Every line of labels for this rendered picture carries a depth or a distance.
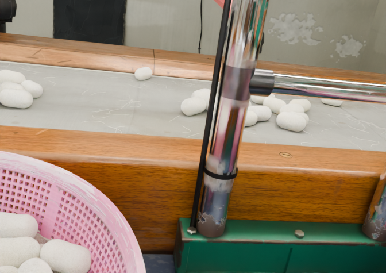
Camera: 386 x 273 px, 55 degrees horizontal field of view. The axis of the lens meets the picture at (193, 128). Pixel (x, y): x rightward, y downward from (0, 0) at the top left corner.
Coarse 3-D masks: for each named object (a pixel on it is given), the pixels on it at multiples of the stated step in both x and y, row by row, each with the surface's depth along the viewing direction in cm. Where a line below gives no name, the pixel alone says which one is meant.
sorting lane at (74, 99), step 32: (0, 64) 57; (32, 64) 59; (64, 96) 48; (96, 96) 49; (128, 96) 51; (160, 96) 53; (288, 96) 62; (64, 128) 39; (96, 128) 40; (128, 128) 41; (160, 128) 42; (192, 128) 43; (256, 128) 46; (320, 128) 49; (352, 128) 51; (384, 128) 53
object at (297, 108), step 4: (288, 104) 50; (292, 104) 51; (296, 104) 51; (284, 108) 50; (288, 108) 50; (292, 108) 50; (296, 108) 50; (300, 108) 50; (280, 112) 50; (288, 112) 49; (296, 112) 50; (300, 112) 50
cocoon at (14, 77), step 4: (0, 72) 47; (4, 72) 47; (8, 72) 47; (12, 72) 47; (16, 72) 47; (0, 76) 47; (4, 76) 47; (8, 76) 47; (12, 76) 47; (16, 76) 47; (20, 76) 47; (24, 76) 48; (0, 80) 47; (4, 80) 47; (8, 80) 47; (12, 80) 47; (16, 80) 47; (20, 80) 47
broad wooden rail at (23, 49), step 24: (0, 48) 60; (24, 48) 60; (48, 48) 61; (72, 48) 63; (96, 48) 65; (120, 48) 68; (144, 48) 71; (168, 72) 64; (192, 72) 64; (288, 72) 68; (312, 72) 71; (336, 72) 74; (360, 72) 78
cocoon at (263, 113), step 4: (248, 108) 48; (252, 108) 47; (256, 108) 47; (260, 108) 48; (264, 108) 48; (268, 108) 48; (256, 112) 47; (260, 112) 47; (264, 112) 48; (268, 112) 48; (260, 116) 48; (264, 116) 48; (268, 116) 48; (260, 120) 48; (264, 120) 48
